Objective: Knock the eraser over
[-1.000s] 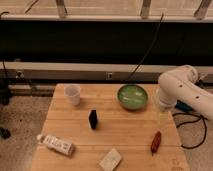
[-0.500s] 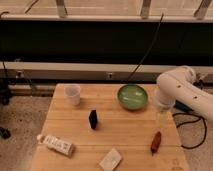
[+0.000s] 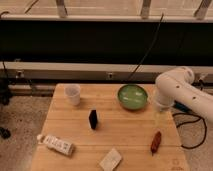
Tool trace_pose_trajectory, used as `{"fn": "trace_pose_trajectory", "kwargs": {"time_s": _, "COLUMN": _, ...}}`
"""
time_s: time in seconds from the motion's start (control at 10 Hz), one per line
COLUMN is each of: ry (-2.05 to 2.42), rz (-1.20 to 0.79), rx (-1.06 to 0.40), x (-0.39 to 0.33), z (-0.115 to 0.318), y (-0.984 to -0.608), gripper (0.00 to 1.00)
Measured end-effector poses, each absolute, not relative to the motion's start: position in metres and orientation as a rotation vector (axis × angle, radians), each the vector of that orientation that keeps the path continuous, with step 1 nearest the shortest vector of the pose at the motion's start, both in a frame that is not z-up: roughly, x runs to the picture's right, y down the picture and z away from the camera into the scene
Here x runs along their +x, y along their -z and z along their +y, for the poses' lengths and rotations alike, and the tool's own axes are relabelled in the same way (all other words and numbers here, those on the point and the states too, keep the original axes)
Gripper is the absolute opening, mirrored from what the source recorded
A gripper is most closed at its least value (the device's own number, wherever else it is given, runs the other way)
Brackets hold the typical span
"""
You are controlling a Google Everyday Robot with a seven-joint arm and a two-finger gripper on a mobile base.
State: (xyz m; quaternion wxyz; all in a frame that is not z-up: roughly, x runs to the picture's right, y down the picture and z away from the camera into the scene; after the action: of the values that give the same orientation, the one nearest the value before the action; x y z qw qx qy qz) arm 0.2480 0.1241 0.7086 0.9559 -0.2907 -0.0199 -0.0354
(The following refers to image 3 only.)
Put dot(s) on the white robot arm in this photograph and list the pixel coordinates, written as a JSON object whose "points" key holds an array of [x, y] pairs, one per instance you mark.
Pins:
{"points": [[176, 85]]}

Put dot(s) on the black eraser block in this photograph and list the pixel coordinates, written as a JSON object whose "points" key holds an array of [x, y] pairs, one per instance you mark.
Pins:
{"points": [[93, 119]]}

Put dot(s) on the green bowl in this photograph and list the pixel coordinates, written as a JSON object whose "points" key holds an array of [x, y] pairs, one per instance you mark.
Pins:
{"points": [[132, 97]]}

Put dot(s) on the translucent plastic cup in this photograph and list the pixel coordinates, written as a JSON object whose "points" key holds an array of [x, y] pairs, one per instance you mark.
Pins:
{"points": [[72, 92]]}

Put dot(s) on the translucent cylindrical end effector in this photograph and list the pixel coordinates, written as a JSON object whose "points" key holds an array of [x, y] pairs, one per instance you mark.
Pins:
{"points": [[160, 117]]}

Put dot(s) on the red-brown pepper toy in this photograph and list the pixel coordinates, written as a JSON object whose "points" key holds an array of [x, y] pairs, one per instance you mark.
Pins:
{"points": [[155, 142]]}

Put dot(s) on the white tube with label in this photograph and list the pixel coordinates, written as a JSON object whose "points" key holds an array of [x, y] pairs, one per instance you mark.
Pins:
{"points": [[56, 144]]}

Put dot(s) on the beige sponge pad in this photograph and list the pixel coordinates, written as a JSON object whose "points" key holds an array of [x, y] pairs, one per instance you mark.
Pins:
{"points": [[111, 160]]}

